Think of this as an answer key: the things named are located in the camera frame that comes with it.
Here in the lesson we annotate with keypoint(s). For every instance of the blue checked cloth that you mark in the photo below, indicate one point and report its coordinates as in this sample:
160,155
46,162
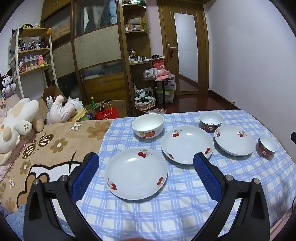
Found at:
185,208

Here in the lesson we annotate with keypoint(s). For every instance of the red patterned bowl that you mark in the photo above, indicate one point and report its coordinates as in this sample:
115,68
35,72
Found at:
211,119
268,142

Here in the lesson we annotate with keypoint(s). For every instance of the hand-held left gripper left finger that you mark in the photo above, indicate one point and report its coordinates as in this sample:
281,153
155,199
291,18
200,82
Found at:
85,176

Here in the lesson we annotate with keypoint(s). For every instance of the brown cardboard box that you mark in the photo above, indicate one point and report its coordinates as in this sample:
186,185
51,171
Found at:
120,107

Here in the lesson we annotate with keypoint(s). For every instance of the cream plush toy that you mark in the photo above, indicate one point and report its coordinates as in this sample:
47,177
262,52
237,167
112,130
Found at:
18,120

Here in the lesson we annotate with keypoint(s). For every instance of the white plush doll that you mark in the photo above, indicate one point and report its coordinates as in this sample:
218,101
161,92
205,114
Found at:
60,111

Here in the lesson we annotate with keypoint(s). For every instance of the pink cloth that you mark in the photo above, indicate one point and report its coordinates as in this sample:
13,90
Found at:
163,74

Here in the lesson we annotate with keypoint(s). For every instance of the pink packets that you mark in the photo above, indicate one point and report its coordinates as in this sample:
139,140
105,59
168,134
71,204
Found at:
163,110

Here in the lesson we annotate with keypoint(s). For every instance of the white bowl with red label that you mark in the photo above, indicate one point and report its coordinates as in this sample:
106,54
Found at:
148,122

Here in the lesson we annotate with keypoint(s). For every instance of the black and purple plush toy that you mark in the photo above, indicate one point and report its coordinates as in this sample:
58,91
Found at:
8,81

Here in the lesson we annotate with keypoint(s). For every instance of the wooden door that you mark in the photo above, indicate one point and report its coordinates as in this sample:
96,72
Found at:
185,46

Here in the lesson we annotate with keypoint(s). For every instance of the open cardboard box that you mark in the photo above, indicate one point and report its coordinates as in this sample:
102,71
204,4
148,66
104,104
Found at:
54,91

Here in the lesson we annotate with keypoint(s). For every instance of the person's blue trousers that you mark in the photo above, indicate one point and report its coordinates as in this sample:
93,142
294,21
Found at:
13,222

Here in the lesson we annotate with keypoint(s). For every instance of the red box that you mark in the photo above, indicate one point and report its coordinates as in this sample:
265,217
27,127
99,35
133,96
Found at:
158,64

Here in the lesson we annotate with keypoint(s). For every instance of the wooden corner shelf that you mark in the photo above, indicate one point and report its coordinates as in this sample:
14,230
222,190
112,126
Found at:
136,37

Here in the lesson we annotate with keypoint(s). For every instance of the white shelf rack with figures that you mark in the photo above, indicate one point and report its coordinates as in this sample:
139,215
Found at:
32,55

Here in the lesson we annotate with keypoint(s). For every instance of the wooden wardrobe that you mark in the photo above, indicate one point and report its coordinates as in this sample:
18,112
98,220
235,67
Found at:
97,46

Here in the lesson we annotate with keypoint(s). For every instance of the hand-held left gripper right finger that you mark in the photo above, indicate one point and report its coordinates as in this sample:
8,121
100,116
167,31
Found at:
207,176

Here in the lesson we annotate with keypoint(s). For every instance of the brown floral blanket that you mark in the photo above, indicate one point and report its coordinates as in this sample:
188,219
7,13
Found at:
57,143

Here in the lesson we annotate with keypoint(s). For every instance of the yellow green cushion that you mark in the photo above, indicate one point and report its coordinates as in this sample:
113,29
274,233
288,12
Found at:
79,115

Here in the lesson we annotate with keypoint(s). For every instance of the red paper bag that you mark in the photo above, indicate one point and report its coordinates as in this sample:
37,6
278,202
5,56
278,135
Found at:
106,114

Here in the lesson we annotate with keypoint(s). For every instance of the clear plastic storage box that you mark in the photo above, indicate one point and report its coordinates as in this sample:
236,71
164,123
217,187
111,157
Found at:
168,96

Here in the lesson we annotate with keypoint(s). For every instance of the wicker basket with socks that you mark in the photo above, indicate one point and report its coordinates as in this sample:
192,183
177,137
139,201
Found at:
144,102

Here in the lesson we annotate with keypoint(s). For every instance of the white cherry print plate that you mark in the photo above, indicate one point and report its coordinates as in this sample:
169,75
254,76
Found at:
233,141
136,173
185,143

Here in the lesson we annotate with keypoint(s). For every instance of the small side table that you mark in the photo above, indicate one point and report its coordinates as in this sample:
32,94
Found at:
161,80

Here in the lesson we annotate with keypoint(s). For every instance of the green bottle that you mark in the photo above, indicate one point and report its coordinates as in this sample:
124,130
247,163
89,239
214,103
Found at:
93,103

